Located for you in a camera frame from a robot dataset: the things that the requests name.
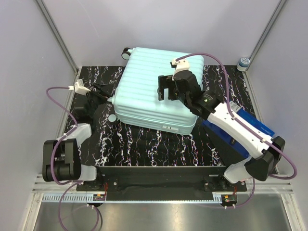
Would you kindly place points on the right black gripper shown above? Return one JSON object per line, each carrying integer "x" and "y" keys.
{"x": 165, "y": 82}

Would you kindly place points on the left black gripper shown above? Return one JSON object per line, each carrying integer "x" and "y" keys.
{"x": 103, "y": 98}

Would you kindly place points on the mint green suitcase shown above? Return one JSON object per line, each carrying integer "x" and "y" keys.
{"x": 135, "y": 100}

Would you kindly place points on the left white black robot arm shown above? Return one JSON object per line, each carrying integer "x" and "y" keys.
{"x": 61, "y": 161}

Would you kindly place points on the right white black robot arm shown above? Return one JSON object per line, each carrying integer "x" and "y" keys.
{"x": 205, "y": 106}

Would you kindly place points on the blue white jar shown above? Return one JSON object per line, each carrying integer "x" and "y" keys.
{"x": 243, "y": 64}

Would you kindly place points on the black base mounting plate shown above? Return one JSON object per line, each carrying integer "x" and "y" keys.
{"x": 161, "y": 184}

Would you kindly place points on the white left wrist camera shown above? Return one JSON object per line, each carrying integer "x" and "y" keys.
{"x": 79, "y": 88}

